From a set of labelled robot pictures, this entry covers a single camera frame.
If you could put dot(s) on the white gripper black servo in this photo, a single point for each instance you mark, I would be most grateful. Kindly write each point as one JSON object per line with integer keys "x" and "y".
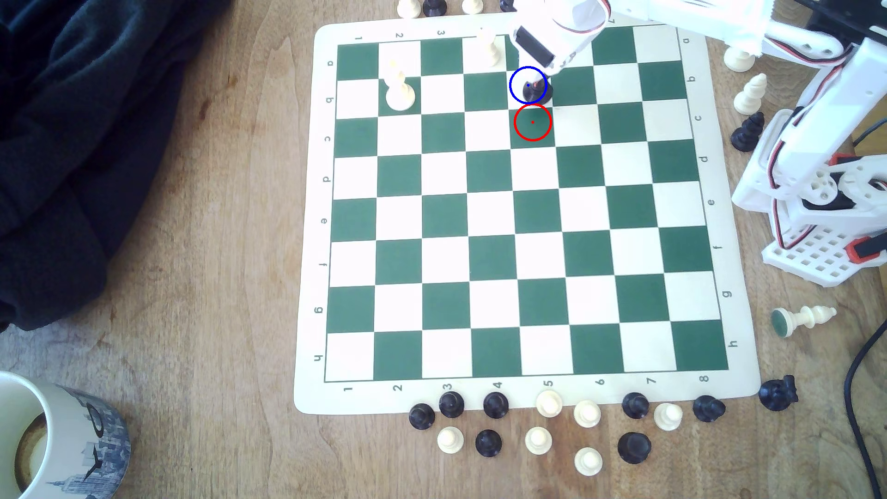
{"x": 536, "y": 47}

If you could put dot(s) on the dark navy cloth jacket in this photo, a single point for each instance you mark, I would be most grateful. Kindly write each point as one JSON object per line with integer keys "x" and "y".
{"x": 76, "y": 138}

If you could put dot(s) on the black chess king piece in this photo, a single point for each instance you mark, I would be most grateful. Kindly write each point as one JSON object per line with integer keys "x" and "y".
{"x": 537, "y": 93}

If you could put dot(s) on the black chess bishop piece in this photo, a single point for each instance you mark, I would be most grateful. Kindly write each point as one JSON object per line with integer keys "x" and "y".
{"x": 747, "y": 133}

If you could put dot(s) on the large white chess piece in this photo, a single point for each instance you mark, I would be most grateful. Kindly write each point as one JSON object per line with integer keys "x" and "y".
{"x": 400, "y": 95}

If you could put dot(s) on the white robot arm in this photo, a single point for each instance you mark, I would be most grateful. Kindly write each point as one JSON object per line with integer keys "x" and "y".
{"x": 707, "y": 21}

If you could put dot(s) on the white grid robot base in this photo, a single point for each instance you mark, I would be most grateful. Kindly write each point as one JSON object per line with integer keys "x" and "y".
{"x": 818, "y": 260}

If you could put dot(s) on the white mug with skyline print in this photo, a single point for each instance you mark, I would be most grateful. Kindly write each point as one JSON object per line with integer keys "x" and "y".
{"x": 76, "y": 443}

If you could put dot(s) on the white chess bishop piece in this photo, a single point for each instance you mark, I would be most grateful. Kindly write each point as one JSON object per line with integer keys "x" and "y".
{"x": 750, "y": 95}

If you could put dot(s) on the black chess pawn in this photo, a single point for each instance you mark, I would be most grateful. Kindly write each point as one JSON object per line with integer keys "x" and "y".
{"x": 451, "y": 404}
{"x": 633, "y": 448}
{"x": 708, "y": 409}
{"x": 421, "y": 416}
{"x": 488, "y": 443}
{"x": 635, "y": 405}
{"x": 495, "y": 405}

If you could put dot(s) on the black chess knight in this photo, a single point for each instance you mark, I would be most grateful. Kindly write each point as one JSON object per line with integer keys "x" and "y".
{"x": 777, "y": 393}

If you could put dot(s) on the white chess queen piece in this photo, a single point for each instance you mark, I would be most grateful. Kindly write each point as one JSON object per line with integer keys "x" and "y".
{"x": 739, "y": 61}

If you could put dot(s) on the white piece with green felt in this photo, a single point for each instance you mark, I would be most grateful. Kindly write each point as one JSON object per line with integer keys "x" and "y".
{"x": 804, "y": 319}

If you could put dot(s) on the green white chess board mat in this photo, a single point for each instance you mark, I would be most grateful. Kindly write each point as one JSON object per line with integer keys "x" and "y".
{"x": 443, "y": 222}

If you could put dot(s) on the white chess pawn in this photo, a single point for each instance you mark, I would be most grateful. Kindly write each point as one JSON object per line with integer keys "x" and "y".
{"x": 588, "y": 461}
{"x": 549, "y": 403}
{"x": 450, "y": 440}
{"x": 587, "y": 414}
{"x": 538, "y": 441}
{"x": 668, "y": 416}

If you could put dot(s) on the red black table clamp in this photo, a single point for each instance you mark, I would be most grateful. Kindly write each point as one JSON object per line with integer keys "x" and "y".
{"x": 864, "y": 249}

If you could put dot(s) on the slim white chess piece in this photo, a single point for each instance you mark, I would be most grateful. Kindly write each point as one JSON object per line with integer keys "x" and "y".
{"x": 493, "y": 54}

